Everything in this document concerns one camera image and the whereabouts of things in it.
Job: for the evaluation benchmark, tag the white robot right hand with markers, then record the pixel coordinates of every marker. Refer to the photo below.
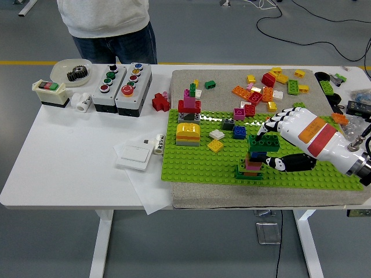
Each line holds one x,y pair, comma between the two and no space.
316,136

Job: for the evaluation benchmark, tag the dark green long brick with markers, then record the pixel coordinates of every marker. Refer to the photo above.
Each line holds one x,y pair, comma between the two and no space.
265,143

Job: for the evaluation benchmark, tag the orange square brick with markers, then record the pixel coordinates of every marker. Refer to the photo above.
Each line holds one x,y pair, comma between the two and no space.
339,118

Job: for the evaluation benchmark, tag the large blue square brick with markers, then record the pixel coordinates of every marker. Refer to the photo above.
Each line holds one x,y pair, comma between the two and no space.
256,154

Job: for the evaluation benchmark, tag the orange rectangular brick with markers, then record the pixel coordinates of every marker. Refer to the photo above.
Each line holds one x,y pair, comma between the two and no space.
267,94

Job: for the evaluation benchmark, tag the black thin brick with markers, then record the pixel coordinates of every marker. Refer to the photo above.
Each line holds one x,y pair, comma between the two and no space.
255,159

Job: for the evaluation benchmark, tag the pink stacked brick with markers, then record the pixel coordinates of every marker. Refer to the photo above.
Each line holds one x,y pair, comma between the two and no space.
252,165

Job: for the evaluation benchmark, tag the red square brick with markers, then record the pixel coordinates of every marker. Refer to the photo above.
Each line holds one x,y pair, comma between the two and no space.
255,98
250,110

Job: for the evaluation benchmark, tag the large red brick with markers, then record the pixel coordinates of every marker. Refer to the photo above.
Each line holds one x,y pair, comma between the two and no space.
268,78

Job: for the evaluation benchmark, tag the brown-orange thin brick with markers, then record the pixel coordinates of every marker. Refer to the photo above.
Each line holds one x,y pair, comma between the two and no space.
250,173

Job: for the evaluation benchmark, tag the shiny yellow small brick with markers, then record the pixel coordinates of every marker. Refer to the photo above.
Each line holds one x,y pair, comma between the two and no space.
256,88

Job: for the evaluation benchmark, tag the small blue square brick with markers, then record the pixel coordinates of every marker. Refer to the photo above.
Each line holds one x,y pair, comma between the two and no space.
239,132

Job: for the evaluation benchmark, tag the green flat base brick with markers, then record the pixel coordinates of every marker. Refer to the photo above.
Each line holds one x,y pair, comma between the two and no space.
249,177

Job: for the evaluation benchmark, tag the magenta square brick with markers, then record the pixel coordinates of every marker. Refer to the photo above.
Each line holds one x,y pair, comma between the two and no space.
239,113

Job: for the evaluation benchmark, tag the pale pink small brick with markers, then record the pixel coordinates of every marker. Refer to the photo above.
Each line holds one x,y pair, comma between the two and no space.
250,86

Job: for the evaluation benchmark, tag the orange long brick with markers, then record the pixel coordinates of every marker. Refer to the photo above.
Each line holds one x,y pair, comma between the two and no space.
242,92

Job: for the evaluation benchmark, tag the white flat square brick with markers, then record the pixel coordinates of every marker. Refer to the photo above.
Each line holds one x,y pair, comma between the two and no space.
216,134

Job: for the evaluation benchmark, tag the yellow flat square brick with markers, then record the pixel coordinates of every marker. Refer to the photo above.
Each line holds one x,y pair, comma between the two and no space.
215,145

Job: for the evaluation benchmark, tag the small green brick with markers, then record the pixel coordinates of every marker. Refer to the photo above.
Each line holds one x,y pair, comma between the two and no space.
210,84

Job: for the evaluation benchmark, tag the green studded baseplate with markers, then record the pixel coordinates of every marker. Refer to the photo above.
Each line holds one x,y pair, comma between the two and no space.
203,168

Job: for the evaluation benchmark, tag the small white brick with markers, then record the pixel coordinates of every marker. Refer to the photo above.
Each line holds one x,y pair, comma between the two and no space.
198,93

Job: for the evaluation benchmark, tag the yellow domed brick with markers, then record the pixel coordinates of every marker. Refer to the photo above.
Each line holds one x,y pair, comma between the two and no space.
187,129

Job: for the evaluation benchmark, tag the orange thin layer brick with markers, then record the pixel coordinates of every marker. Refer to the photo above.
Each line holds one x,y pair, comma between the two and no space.
187,137

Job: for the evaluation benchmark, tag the grey layer brick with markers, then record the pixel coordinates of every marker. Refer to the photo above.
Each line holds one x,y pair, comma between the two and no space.
187,143

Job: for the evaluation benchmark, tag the tiny yellow brick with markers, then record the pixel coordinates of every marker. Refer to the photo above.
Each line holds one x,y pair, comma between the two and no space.
196,83

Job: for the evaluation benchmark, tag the tall pink brick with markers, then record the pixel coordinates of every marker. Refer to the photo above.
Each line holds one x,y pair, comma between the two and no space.
189,101

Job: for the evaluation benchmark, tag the narrow green brick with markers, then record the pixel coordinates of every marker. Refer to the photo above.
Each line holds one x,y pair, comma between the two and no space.
192,88

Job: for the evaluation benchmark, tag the grey brick with dark wedge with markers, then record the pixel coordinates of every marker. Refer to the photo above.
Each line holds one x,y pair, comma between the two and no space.
181,117

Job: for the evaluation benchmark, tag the red wide brick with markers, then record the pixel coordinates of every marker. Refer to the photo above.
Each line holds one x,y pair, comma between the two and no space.
182,108

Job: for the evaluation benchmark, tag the red cross-shaped brick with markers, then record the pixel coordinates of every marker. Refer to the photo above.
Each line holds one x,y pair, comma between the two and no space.
159,102

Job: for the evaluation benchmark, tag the clear plastic bag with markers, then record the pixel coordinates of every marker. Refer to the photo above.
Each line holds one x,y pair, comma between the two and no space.
358,127

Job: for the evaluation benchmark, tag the black electronic box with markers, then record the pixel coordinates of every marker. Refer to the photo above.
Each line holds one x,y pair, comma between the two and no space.
358,108

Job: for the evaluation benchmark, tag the clear bag of blue parts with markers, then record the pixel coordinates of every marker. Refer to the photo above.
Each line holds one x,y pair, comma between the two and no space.
362,97

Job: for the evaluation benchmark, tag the tiny grey part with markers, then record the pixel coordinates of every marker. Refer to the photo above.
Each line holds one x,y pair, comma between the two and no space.
345,68

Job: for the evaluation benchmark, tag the table control panel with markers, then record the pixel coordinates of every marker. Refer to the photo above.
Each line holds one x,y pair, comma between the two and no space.
359,213

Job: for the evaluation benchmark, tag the metal plate under table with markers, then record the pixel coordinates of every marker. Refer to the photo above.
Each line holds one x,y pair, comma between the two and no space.
265,212

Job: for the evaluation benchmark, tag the grey-brown mat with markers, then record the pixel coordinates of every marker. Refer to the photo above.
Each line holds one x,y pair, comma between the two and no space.
220,95

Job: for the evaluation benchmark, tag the metal floor socket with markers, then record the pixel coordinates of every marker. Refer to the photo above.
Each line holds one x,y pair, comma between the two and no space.
268,233

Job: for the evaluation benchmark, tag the white table leg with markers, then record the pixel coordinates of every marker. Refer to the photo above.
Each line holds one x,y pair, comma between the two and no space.
310,246
101,246

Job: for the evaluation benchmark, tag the white printed cylinder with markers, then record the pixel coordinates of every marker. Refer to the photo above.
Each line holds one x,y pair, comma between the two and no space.
159,144

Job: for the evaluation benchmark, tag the grey stand base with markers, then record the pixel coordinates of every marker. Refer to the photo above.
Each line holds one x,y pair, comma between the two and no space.
224,3

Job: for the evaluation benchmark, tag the white paper sheet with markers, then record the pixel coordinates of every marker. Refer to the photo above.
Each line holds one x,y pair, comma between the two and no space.
150,191

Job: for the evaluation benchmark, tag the grey emergency-stop button box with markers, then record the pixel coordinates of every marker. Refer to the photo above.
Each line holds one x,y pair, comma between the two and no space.
127,104

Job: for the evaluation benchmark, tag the grey four-button box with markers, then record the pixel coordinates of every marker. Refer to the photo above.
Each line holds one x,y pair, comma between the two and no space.
98,100

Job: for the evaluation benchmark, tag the white pipe tee fitting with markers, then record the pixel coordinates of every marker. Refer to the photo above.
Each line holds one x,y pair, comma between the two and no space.
82,101

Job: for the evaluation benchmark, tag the black steel gear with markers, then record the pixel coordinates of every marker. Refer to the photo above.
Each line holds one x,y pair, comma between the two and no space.
82,72
72,76

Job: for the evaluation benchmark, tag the person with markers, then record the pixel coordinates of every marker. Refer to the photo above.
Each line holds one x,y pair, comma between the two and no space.
104,17

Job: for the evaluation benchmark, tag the white plastic bowl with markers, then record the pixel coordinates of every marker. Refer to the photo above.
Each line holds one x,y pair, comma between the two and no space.
62,69

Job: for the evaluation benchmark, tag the white table foot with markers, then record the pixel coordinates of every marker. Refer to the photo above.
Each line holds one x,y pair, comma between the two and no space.
27,8

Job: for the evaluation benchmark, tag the black bracket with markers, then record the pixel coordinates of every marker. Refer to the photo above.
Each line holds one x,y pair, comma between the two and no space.
339,109

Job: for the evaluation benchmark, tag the white wall switch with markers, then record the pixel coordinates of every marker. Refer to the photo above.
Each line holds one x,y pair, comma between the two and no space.
134,155

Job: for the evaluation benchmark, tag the cream red-green switch box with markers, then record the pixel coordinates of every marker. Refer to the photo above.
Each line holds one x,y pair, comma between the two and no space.
50,95

